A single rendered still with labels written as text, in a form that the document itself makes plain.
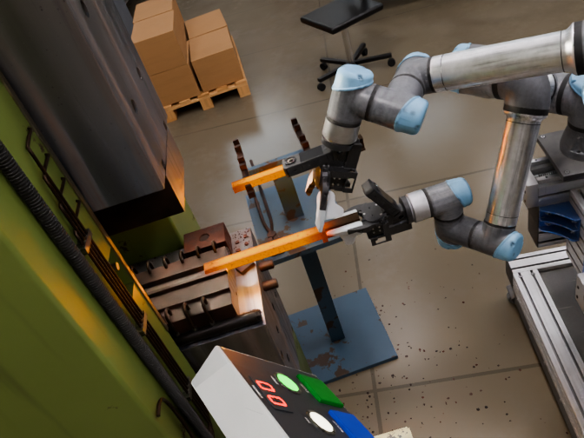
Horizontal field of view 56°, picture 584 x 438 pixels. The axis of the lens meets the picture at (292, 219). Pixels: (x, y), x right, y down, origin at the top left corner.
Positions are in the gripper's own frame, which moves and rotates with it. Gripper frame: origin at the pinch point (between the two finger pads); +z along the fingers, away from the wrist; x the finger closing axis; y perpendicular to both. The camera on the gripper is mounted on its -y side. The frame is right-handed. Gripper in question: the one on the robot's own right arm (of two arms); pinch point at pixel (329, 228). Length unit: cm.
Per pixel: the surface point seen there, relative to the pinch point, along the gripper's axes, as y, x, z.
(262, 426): -19, -59, 19
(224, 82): 87, 305, 39
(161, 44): 43, 303, 72
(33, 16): -71, -17, 32
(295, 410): -13, -54, 15
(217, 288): 1.3, -7.1, 30.6
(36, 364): -30, -44, 51
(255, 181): 1.8, 33.0, 16.6
